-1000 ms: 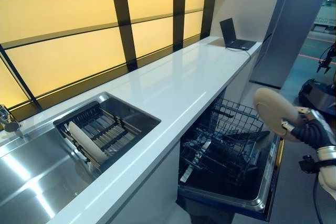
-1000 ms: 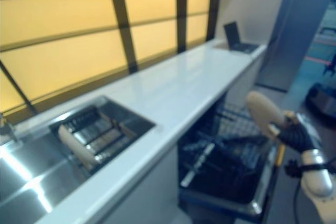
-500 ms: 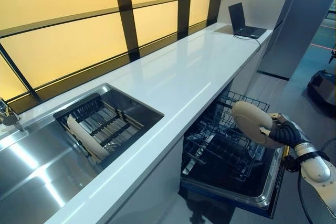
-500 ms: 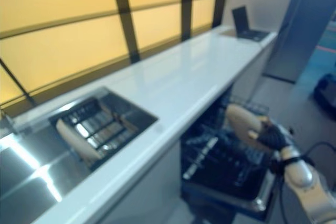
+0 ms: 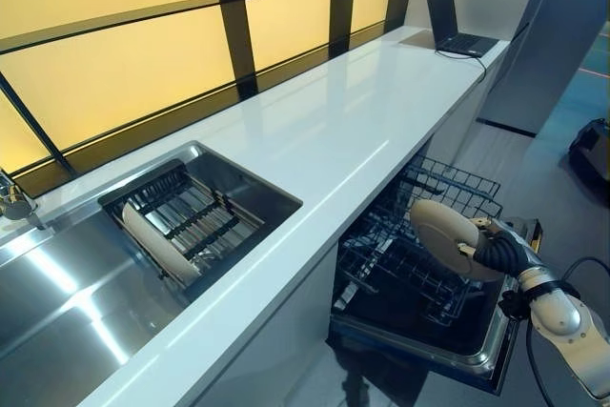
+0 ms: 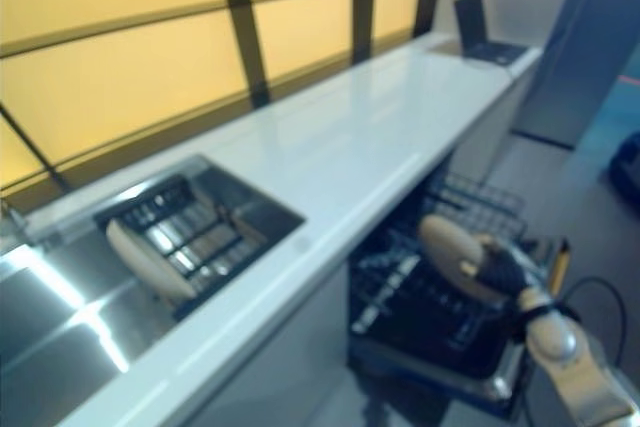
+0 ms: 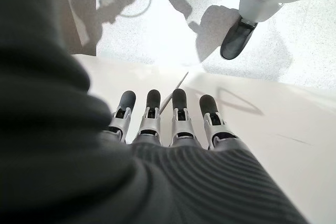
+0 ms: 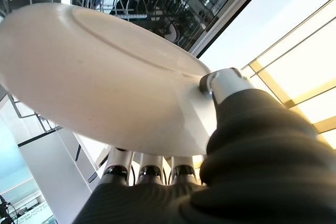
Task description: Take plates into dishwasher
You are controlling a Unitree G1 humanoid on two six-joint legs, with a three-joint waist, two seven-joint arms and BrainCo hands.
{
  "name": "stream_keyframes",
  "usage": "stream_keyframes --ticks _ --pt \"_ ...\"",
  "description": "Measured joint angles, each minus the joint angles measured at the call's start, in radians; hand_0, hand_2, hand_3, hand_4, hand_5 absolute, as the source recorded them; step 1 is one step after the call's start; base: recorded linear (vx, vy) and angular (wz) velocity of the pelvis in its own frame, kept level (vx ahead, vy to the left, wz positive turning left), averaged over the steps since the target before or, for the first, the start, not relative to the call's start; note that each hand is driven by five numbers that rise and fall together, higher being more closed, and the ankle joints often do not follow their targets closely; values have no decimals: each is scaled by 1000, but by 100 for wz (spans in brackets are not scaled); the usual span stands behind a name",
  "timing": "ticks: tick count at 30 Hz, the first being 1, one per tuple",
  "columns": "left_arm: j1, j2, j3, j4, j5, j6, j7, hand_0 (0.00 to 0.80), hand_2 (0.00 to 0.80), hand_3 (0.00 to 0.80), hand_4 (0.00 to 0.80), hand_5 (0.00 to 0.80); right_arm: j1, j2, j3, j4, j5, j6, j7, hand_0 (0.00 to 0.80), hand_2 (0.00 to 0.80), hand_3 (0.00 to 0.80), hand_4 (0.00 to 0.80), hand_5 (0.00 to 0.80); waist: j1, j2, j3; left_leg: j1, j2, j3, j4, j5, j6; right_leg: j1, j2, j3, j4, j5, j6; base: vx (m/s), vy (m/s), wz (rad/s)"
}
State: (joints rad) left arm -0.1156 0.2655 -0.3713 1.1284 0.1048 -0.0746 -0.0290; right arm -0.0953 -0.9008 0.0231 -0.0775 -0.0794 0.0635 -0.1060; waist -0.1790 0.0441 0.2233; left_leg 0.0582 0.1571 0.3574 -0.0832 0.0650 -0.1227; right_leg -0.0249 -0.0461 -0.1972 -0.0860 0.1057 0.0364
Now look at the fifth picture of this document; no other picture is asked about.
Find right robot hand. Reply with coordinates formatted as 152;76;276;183
457;217;532;280

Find beige round plate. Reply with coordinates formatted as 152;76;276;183
409;198;507;283
121;201;202;283

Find dishwasher door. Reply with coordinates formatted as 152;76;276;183
326;277;521;397

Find yellow and black object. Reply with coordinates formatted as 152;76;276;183
503;217;545;255

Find black bag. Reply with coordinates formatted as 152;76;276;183
565;117;610;180

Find tall grey cabinet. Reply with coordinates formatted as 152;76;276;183
478;0;610;137

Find dark open laptop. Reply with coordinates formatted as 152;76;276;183
426;0;499;57

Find black dish drying rack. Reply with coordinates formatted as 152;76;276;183
97;160;266;304

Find stainless steel sink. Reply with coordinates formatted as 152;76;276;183
0;139;304;407

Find chrome pull-down faucet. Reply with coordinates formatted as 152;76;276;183
0;168;40;233

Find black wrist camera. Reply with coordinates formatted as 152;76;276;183
498;288;531;320

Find upper dishwasher wire rack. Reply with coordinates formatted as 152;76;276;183
396;153;504;223

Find dishwasher wire rack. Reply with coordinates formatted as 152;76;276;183
396;153;504;223
335;200;488;328

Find lower dishwasher wire rack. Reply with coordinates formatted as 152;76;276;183
335;200;488;328

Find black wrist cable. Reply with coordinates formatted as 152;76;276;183
522;256;610;407

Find black laptop cable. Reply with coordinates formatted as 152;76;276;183
456;20;531;90

